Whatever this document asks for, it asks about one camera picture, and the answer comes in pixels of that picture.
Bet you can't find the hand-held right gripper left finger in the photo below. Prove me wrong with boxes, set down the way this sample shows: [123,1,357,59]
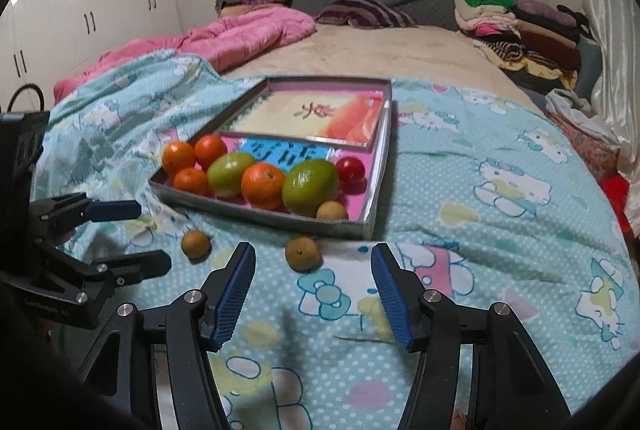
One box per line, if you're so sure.
[80,241,257,430]

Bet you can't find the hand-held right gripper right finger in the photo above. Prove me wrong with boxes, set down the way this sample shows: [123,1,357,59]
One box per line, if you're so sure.
[370,241,572,430]

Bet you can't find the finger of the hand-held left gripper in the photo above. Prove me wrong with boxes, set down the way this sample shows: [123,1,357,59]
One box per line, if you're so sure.
[45,249,173,292]
[30,191,144,225]

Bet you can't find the small tangerine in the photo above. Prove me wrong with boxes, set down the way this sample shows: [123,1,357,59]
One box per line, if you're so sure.
[161,141,197,176]
[172,167,210,197]
[194,135,228,170]

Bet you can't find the grey shallow cardboard box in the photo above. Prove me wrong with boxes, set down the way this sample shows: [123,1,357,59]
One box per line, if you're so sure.
[149,76,393,241]

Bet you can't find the brown longan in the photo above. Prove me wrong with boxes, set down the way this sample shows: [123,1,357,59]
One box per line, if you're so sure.
[181,230,211,261]
[285,237,323,271]
[316,200,349,221]

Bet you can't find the large orange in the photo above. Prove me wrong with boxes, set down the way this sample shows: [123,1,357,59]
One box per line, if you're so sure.
[241,163,287,211]

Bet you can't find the green jujube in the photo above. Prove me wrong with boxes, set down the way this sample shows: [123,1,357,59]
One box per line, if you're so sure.
[206,153,257,198]

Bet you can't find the red tomato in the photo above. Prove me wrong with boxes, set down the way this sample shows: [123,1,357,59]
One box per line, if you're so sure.
[335,157,366,186]

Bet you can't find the turquoise cartoon printed blanket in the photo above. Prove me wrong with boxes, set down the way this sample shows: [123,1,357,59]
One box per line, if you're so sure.
[30,50,636,430]

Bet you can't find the green citrus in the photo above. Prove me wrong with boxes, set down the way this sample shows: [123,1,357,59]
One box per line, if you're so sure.
[281,159,341,215]

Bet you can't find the beige and orange book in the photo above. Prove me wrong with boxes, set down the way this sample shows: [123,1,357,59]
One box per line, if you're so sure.
[220,90,388,148]

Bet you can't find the pink quilt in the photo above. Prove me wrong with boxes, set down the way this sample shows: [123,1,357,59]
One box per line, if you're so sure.
[52,5,317,104]

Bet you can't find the beige bed sheet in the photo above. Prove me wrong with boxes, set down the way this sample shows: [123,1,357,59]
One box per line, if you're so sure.
[220,24,546,116]

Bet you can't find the red cloth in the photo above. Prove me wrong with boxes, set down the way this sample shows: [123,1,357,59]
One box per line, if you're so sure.
[602,175,632,217]

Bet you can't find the white crumpled cloth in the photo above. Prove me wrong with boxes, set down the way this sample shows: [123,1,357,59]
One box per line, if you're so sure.
[545,88,621,146]

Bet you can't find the striped pillow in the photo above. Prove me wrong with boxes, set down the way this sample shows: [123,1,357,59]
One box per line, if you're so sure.
[315,0,418,30]

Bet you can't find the pile of folded clothes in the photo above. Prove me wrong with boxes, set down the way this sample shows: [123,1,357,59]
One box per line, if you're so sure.
[452,0,601,91]

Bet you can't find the white curtain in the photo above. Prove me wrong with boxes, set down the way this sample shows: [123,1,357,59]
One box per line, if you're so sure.
[570,0,640,181]

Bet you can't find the black cable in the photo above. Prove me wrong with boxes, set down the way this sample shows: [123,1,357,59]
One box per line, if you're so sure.
[0,83,47,112]

